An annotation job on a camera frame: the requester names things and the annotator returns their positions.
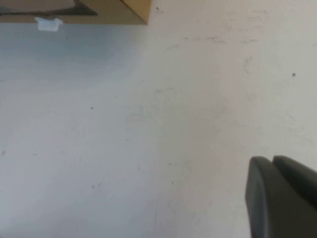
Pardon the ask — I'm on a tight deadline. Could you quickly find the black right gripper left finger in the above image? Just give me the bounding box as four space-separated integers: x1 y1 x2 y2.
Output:
244 156 317 238

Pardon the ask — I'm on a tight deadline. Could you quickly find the brown cardboard drawer with window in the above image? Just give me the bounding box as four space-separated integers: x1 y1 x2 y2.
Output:
0 0 151 25

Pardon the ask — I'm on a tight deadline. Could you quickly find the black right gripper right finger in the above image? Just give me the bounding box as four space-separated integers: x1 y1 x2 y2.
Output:
272 155 317 181

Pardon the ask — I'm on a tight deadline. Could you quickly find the white plastic drawer handle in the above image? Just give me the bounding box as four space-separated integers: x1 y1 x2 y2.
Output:
34 16 64 32

